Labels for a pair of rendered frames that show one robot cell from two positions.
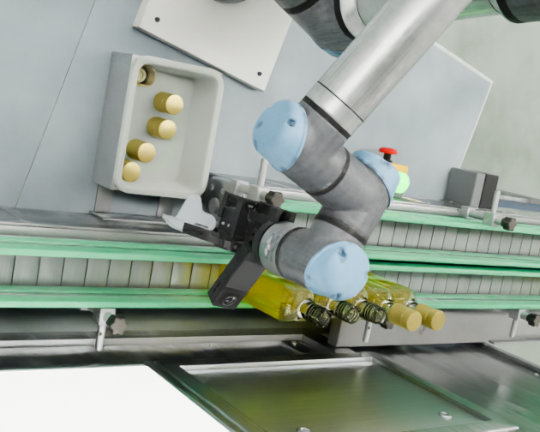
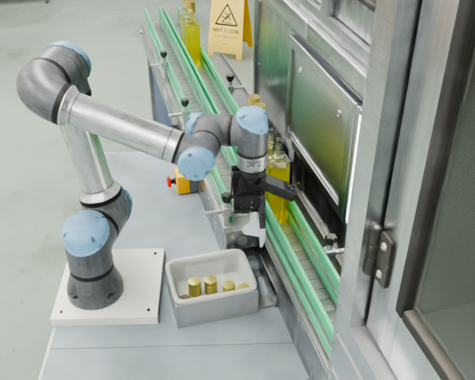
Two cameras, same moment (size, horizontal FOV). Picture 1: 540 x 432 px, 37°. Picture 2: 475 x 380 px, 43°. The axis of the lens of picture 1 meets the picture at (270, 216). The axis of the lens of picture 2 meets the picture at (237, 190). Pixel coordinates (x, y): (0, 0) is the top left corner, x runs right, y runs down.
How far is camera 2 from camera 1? 0.56 m
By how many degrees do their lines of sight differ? 18
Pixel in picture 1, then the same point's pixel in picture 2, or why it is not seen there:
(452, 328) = not seen: hidden behind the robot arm
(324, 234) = (237, 133)
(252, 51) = (143, 261)
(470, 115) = (128, 156)
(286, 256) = (255, 150)
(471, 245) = not seen: hidden behind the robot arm
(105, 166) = (246, 302)
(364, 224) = (223, 117)
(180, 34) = (151, 296)
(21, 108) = (234, 359)
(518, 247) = (193, 104)
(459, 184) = not seen: hidden behind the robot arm
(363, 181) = (203, 123)
